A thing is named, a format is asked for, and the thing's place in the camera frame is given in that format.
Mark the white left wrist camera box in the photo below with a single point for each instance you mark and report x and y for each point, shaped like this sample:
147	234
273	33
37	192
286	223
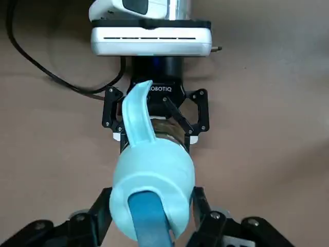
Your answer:
154	43

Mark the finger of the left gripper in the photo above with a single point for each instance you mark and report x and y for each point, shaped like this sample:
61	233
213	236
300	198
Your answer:
109	113
203	110

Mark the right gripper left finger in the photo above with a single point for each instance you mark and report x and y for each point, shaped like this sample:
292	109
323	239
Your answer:
64	234

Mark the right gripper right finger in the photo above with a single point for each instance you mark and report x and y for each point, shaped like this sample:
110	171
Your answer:
226	231

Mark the light-blue jar lid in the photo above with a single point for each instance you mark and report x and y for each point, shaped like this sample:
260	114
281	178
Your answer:
154	164

